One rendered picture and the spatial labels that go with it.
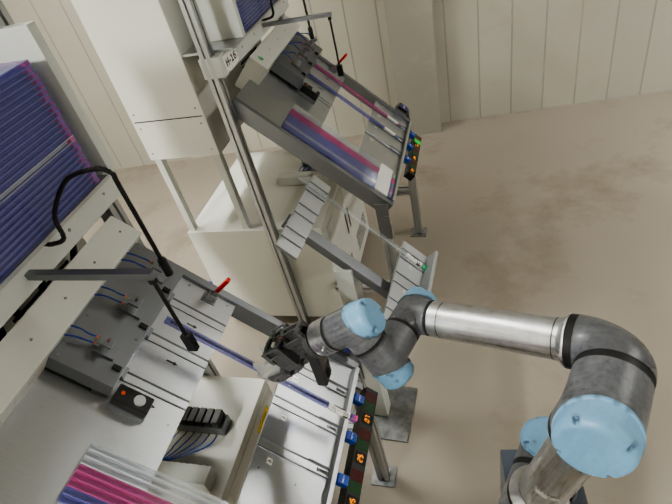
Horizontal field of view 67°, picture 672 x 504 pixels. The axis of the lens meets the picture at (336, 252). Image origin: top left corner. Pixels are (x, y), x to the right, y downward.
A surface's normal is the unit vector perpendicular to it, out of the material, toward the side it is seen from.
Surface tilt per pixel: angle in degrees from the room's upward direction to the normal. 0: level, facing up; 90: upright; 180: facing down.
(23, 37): 90
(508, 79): 90
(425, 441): 0
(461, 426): 0
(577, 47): 90
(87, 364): 43
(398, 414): 0
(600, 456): 83
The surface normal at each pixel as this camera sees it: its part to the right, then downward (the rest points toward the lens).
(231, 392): -0.21, -0.75
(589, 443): -0.52, 0.53
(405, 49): -0.10, 0.66
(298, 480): 0.51, -0.56
